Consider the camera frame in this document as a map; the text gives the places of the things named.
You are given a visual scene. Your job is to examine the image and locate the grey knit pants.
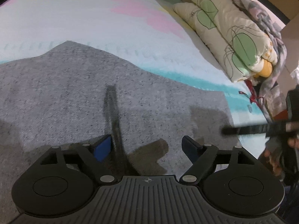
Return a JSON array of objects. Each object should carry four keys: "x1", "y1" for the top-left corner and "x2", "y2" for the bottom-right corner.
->
[{"x1": 1, "y1": 41, "x2": 239, "y2": 223}]

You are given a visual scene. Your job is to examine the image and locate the person's right hand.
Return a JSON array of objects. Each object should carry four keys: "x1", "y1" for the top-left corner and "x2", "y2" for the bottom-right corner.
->
[{"x1": 263, "y1": 136, "x2": 298, "y2": 178}]

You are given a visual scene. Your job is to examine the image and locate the grey pink floral blanket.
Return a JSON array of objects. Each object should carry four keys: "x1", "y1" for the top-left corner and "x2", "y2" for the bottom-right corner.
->
[{"x1": 232, "y1": 0, "x2": 287, "y2": 121}]

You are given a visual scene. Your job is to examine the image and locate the cream leaf-print quilt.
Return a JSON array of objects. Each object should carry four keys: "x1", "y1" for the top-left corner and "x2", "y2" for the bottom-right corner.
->
[{"x1": 174, "y1": 0, "x2": 275, "y2": 83}]

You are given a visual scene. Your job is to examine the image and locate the pastel flower bedsheet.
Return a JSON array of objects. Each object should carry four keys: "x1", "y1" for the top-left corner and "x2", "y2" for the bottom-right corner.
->
[{"x1": 0, "y1": 0, "x2": 269, "y2": 159}]

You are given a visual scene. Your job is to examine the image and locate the red strap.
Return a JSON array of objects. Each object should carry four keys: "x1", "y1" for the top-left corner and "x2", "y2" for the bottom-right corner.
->
[{"x1": 238, "y1": 79, "x2": 264, "y2": 105}]

